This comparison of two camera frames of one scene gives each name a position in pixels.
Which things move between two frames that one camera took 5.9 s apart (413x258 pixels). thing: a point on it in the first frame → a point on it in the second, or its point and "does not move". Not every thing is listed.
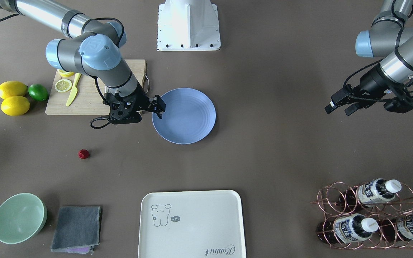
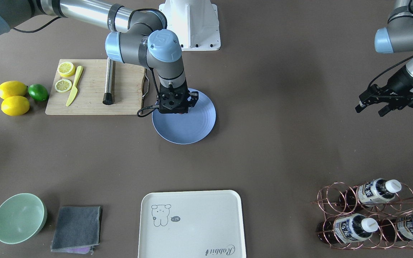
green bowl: x=19 y=218 does not move
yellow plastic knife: x=74 y=90 does not move
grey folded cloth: x=77 y=229 does not move
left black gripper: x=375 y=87 → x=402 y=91
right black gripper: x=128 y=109 → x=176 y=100
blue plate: x=190 y=116 does not move
